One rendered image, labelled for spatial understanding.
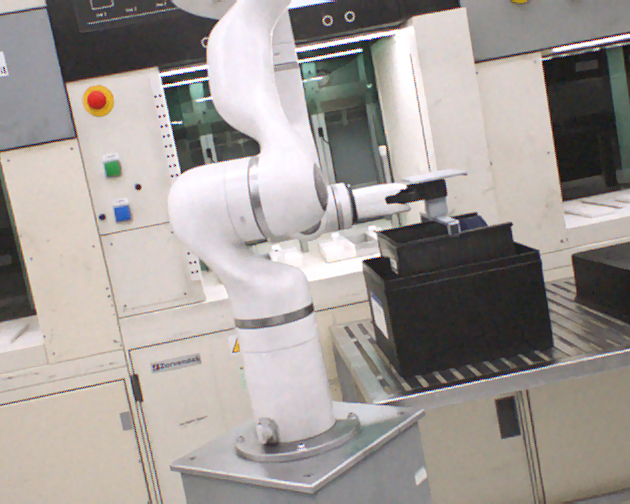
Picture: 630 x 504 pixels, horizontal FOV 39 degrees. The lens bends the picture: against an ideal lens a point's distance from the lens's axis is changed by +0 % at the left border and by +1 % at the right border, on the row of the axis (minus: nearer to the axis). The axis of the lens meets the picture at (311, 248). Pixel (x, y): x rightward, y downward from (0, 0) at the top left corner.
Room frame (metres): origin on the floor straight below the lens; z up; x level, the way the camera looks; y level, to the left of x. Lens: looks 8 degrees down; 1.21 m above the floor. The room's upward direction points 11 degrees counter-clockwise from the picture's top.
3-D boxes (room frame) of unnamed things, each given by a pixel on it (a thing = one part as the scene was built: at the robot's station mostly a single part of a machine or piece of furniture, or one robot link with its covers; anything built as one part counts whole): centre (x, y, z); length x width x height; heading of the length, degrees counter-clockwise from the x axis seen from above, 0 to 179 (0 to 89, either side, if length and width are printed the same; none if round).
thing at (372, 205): (1.60, -0.13, 1.06); 0.11 x 0.10 x 0.07; 94
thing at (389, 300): (1.61, -0.24, 0.85); 0.28 x 0.28 x 0.17; 4
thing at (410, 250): (1.61, -0.24, 0.93); 0.24 x 0.20 x 0.32; 4
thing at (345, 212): (1.60, -0.07, 1.06); 0.09 x 0.03 x 0.08; 4
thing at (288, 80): (1.55, 0.00, 1.17); 0.16 x 0.09 x 0.30; 4
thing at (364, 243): (2.29, -0.13, 0.89); 0.22 x 0.21 x 0.04; 4
